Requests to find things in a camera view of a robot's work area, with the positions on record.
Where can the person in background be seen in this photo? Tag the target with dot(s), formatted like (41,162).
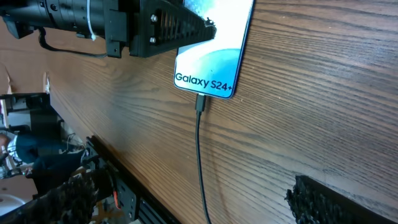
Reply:
(52,161)

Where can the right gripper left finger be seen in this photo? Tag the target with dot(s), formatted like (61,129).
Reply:
(71,202)

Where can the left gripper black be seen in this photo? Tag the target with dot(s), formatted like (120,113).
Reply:
(152,27)

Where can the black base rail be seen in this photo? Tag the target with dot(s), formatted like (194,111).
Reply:
(136,202)

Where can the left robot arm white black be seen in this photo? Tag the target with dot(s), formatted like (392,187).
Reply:
(23,17)

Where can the Samsung Galaxy smartphone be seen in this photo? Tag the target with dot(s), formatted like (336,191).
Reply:
(212,68)

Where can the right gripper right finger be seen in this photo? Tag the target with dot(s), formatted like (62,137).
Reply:
(315,203)

